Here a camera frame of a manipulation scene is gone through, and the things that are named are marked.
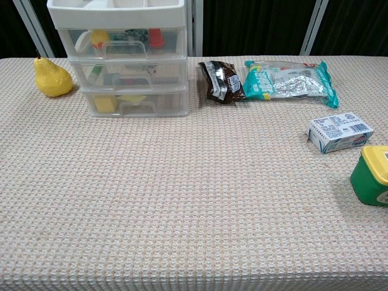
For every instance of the clear plastic drawer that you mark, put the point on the clear plastic drawer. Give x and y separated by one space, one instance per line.
175 42
179 71
169 103

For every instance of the white die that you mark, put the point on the white die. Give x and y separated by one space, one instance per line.
151 71

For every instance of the white plastic drawer cabinet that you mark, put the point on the white plastic drawer cabinet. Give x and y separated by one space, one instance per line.
121 15

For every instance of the beige waffle tablecloth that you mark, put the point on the beige waffle tablecloth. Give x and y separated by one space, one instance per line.
182 197

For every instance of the brown snack bag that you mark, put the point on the brown snack bag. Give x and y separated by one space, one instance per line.
222 82

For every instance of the yellow flat star shape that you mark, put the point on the yellow flat star shape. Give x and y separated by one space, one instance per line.
130 99

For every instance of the yellow sponge block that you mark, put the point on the yellow sponge block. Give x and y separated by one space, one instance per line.
104 104

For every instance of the teal and silver snack bag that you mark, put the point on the teal and silver snack bag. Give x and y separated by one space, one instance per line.
288 85

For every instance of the red plastic toy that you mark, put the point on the red plastic toy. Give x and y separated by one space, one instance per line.
156 38

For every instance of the green and white small toy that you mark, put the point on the green and white small toy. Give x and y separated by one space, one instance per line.
95 74

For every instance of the green circuit board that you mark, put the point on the green circuit board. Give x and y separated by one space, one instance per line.
127 34

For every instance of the black curtain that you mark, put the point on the black curtain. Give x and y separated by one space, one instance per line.
257 27

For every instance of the yellow toy ball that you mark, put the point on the yellow toy ball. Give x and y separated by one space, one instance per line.
100 38

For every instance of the white and blue soap box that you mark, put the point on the white and blue soap box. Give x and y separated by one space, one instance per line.
339 130

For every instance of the white round disc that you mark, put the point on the white round disc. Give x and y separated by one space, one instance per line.
82 41

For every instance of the yellow pear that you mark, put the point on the yellow pear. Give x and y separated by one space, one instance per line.
53 80

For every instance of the green tub with yellow lid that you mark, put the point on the green tub with yellow lid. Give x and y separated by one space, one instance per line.
369 182

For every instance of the white metal frame post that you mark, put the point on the white metal frame post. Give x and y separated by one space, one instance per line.
33 27
197 27
313 27

